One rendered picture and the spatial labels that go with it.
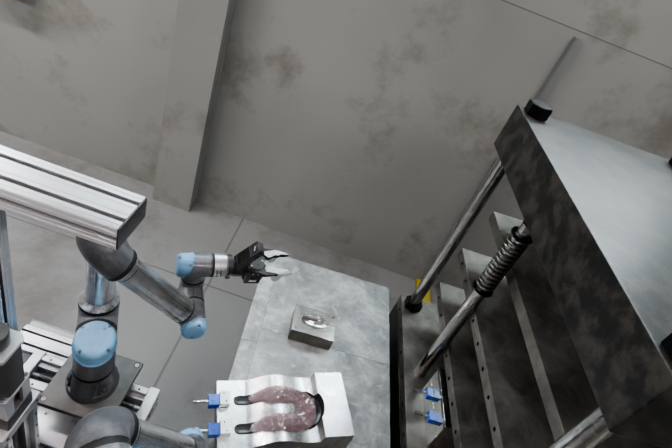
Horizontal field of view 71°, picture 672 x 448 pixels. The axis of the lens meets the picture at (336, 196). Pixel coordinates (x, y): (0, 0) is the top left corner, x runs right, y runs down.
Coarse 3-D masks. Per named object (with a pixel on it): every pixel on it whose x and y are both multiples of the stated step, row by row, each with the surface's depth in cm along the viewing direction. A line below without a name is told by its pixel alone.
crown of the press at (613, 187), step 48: (528, 144) 174; (576, 144) 178; (624, 144) 199; (528, 192) 163; (576, 192) 142; (624, 192) 155; (576, 240) 130; (624, 240) 128; (576, 288) 123; (624, 288) 108; (576, 336) 118; (624, 336) 103; (624, 384) 99; (624, 432) 99
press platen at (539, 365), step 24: (504, 216) 213; (504, 240) 197; (528, 264) 189; (528, 288) 176; (528, 312) 165; (552, 312) 169; (528, 336) 159; (552, 336) 159; (552, 360) 150; (576, 360) 154; (552, 384) 142; (576, 384) 145; (552, 408) 137; (576, 408) 137; (552, 432) 134
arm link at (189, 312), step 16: (80, 240) 114; (96, 256) 114; (112, 256) 115; (128, 256) 118; (112, 272) 116; (128, 272) 118; (144, 272) 123; (128, 288) 123; (144, 288) 124; (160, 288) 128; (176, 288) 136; (160, 304) 130; (176, 304) 133; (192, 304) 139; (176, 320) 136; (192, 320) 138; (192, 336) 140
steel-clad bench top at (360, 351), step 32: (288, 288) 237; (320, 288) 244; (352, 288) 252; (384, 288) 260; (256, 320) 216; (288, 320) 222; (352, 320) 234; (384, 320) 241; (256, 352) 203; (288, 352) 208; (320, 352) 213; (352, 352) 219; (384, 352) 225; (352, 384) 206; (384, 384) 211; (352, 416) 194; (384, 416) 199
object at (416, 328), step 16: (400, 304) 259; (432, 304) 265; (400, 320) 250; (416, 320) 251; (432, 320) 255; (400, 336) 242; (416, 336) 242; (432, 336) 246; (400, 352) 235; (416, 352) 234; (400, 368) 228; (432, 368) 229; (400, 384) 221; (416, 384) 219; (400, 400) 215; (416, 400) 212; (400, 416) 209; (416, 416) 205; (416, 432) 199
